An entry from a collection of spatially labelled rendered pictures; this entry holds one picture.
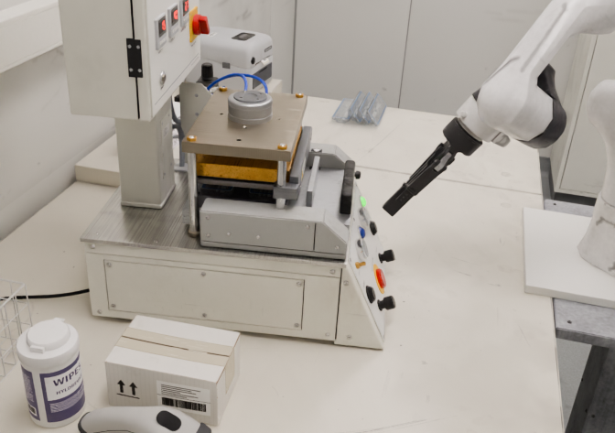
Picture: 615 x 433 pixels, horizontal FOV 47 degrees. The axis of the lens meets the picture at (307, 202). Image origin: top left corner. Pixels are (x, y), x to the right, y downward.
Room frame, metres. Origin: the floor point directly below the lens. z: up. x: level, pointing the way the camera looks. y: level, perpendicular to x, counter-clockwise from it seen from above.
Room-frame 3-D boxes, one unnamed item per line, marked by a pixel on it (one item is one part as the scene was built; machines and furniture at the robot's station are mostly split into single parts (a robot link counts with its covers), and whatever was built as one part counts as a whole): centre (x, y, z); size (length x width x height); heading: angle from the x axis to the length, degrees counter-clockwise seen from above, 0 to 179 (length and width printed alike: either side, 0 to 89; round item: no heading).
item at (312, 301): (1.19, 0.10, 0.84); 0.53 x 0.37 x 0.17; 86
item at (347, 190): (1.16, -0.07, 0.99); 0.15 x 0.02 x 0.04; 176
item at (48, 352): (0.80, 0.37, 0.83); 0.09 x 0.09 x 0.15
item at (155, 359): (0.86, 0.20, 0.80); 0.19 x 0.13 x 0.09; 77
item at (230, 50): (2.25, 0.28, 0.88); 0.25 x 0.20 x 0.17; 71
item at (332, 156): (1.31, 0.03, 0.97); 0.26 x 0.05 x 0.07; 86
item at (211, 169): (1.18, 0.11, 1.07); 0.22 x 0.17 x 0.10; 176
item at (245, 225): (1.03, 0.05, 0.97); 0.25 x 0.05 x 0.07; 86
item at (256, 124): (1.19, 0.14, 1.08); 0.31 x 0.24 x 0.13; 176
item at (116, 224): (1.17, 0.15, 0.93); 0.46 x 0.35 x 0.01; 86
